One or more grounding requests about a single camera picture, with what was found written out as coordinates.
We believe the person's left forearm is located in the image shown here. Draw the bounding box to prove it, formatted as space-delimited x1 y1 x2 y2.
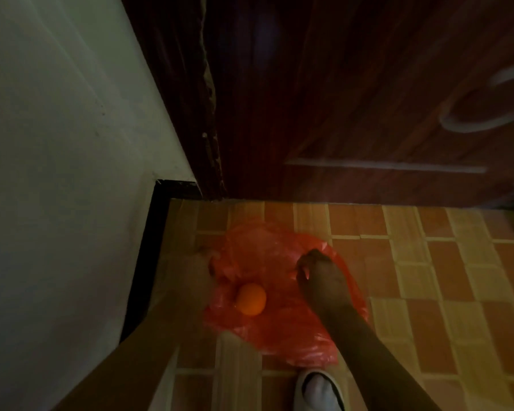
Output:
51 301 208 411

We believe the dark brown wooden door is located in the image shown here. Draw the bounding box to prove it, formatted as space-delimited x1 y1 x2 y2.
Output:
119 0 514 209

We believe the small orange fruit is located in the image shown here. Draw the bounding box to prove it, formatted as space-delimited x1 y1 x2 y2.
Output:
234 283 268 317

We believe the black baseboard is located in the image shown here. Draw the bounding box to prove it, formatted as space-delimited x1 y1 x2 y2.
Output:
119 179 198 344

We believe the person's right hand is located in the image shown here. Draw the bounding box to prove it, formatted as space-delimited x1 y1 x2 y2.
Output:
295 248 355 316

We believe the white right slipper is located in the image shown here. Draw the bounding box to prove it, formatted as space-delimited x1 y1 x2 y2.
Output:
294 368 348 411

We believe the red plastic bag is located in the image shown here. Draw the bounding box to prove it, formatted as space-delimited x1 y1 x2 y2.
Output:
203 222 370 368

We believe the person's left hand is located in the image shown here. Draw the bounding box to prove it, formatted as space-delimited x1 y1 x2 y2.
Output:
175 247 220 316

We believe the person's right forearm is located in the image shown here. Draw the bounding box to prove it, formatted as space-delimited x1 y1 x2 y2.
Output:
321 300 443 411

